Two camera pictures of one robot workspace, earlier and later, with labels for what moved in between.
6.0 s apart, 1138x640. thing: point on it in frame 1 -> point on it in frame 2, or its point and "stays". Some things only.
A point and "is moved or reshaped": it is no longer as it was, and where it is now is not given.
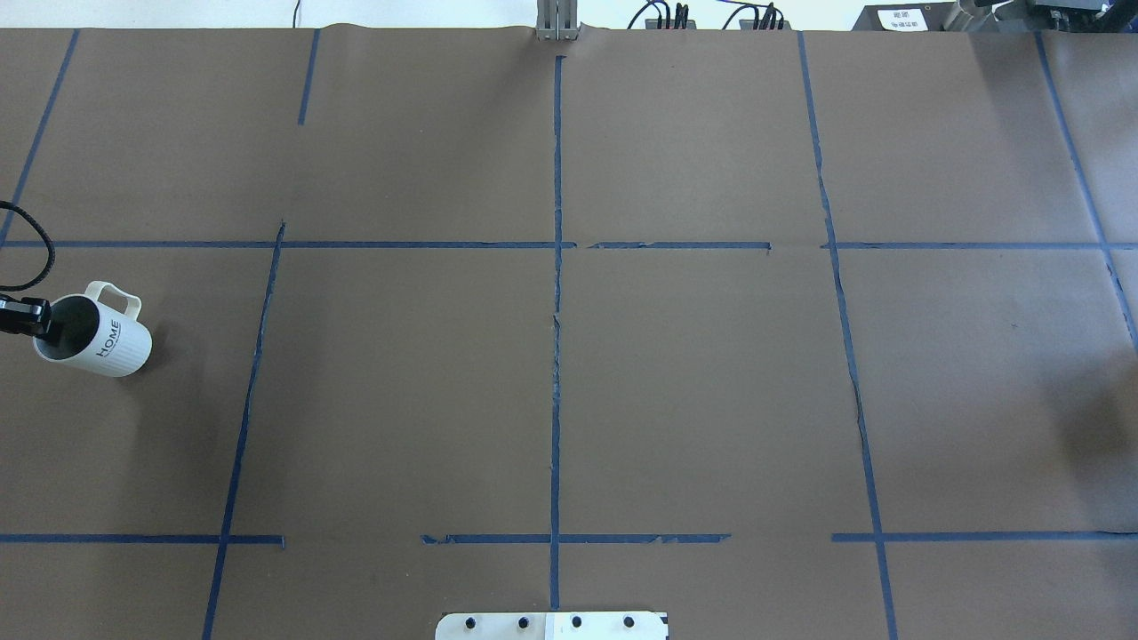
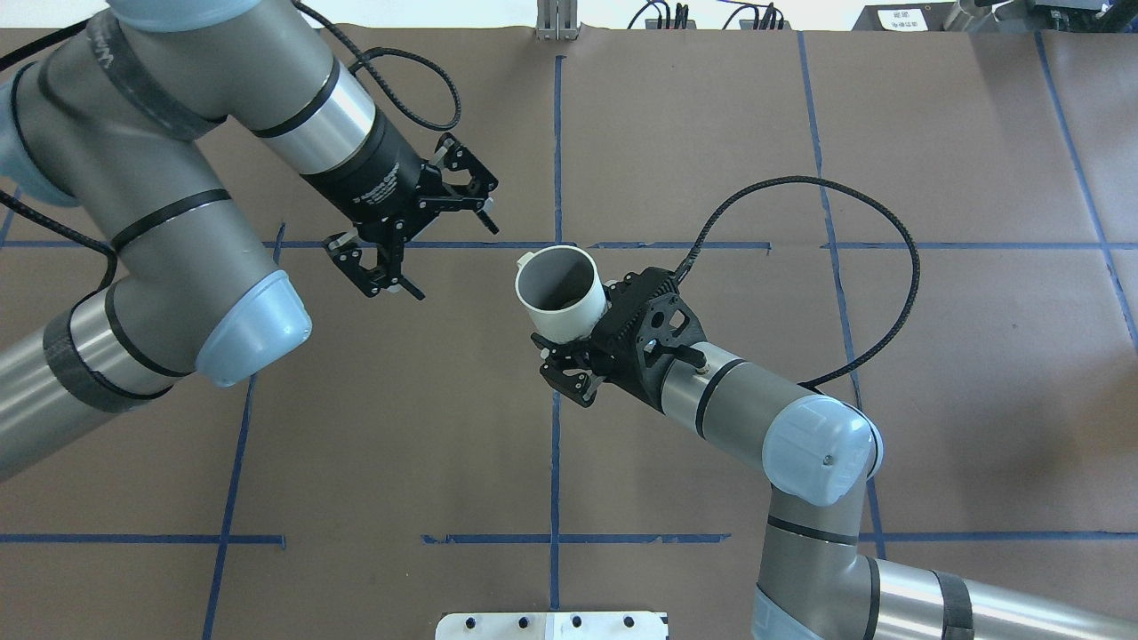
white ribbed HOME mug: x=100 y=330 is moved or reshaped
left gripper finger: x=28 y=316 -> x=449 y=154
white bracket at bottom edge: x=569 y=625 stays
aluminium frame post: x=556 y=20 stays
